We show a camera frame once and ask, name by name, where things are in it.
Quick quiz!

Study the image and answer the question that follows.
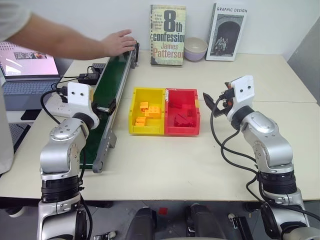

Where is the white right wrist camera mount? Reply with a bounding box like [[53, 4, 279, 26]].
[[226, 75, 256, 121]]

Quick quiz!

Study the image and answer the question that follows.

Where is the pale lilac ceramic bowl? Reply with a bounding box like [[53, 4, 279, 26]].
[[183, 37, 209, 62]]

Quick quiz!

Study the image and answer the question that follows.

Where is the white power strip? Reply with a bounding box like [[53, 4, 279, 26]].
[[45, 94, 74, 118]]

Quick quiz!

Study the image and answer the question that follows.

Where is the dark rounded shape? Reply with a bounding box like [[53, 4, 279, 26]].
[[124, 206, 158, 240], [184, 203, 221, 240]]

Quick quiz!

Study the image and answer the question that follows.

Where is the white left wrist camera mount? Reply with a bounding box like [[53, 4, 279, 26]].
[[66, 81, 100, 126]]

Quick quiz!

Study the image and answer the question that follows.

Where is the grey open laptop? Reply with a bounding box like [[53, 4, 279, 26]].
[[0, 41, 62, 111]]

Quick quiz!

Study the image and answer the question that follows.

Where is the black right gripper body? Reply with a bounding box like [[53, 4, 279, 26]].
[[219, 81, 236, 112]]

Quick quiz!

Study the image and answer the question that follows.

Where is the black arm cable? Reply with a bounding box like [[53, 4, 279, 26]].
[[39, 84, 94, 240], [210, 91, 312, 218]]

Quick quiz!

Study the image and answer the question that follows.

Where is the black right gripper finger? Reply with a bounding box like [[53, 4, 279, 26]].
[[212, 107, 229, 119], [202, 92, 217, 111]]

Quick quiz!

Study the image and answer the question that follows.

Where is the red toy brick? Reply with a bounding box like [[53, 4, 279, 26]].
[[172, 112, 196, 129]]

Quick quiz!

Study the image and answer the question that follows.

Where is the black wheeled base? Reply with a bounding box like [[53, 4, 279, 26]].
[[227, 211, 251, 230]]

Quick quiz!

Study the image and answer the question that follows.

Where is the red plastic bin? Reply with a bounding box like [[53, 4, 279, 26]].
[[163, 87, 202, 137]]

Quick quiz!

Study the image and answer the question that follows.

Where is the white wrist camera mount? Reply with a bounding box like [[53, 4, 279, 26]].
[[226, 75, 256, 121], [66, 81, 100, 126]]

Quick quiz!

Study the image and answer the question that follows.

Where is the green conveyor belt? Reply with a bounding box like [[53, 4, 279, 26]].
[[79, 41, 141, 175]]

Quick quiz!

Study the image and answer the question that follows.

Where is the Graphic Design white book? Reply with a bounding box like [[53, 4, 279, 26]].
[[205, 2, 249, 62]]

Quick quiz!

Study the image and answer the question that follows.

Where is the grey partition panel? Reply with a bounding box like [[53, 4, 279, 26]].
[[286, 17, 320, 104]]

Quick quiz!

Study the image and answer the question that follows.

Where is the yellow plastic bin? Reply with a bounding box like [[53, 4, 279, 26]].
[[127, 86, 167, 136]]

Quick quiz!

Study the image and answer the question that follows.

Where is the black power adapter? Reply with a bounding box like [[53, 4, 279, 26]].
[[78, 72, 100, 85]]

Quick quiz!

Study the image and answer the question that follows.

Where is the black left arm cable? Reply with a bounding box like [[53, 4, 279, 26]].
[[39, 84, 94, 240]]

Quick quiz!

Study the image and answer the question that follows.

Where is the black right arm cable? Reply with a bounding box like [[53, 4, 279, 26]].
[[210, 91, 312, 218]]

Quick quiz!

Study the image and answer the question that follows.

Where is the person's bare hand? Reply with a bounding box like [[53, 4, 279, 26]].
[[100, 29, 137, 58]]

